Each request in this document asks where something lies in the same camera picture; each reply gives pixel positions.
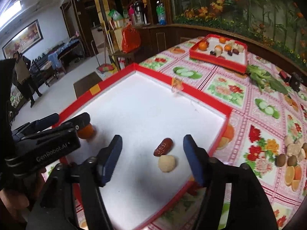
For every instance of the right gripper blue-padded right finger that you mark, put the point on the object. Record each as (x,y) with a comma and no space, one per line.
(197,158)

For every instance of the green label plastic bottle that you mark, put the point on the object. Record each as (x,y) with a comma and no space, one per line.
(161,13)

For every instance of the glass panel with artificial flowers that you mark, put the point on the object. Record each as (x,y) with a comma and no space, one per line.
(278,24)

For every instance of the brown floor mat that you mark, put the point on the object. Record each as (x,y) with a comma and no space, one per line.
(86,83)

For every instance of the large red tray white inside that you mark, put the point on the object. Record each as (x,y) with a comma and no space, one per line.
(144,110)

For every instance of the brown small kiwi behind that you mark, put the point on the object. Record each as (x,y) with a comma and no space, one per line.
(305,147)

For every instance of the green leafy vegetables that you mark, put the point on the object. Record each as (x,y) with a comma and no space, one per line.
(262,78)

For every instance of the red date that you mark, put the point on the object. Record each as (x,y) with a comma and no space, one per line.
(164,147)

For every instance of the standing person dark clothes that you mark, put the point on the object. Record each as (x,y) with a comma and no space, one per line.
(24,78)

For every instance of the steel thermos flask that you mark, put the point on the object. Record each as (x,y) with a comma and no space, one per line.
(140,13)

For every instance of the floral fruit print tablecloth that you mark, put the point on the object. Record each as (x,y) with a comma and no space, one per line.
(258,124)

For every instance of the person's left hand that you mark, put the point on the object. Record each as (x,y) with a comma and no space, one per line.
(15,202)

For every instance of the white lumpy fruit piece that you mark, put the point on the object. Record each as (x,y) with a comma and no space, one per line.
(288,140)

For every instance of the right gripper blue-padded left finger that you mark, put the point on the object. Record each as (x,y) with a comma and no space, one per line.
(108,159)

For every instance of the white cut fruit chunk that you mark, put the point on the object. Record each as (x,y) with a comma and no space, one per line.
(301,155)

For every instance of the far red tray with fruits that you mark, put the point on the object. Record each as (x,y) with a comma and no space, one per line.
(222,51)

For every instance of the orange red plastic bag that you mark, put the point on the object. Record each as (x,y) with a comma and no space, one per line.
(130,39)

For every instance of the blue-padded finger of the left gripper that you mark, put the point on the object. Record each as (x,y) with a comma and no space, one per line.
(39,125)
(78,122)

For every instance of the small red black box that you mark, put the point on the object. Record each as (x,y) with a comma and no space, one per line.
(284,76)

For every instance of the white peeled fruit ball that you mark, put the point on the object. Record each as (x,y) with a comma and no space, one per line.
(166,163)

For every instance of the framed landscape painting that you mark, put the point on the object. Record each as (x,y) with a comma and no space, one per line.
(24,40)

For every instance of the orange mandarin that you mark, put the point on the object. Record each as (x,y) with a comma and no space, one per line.
(87,132)

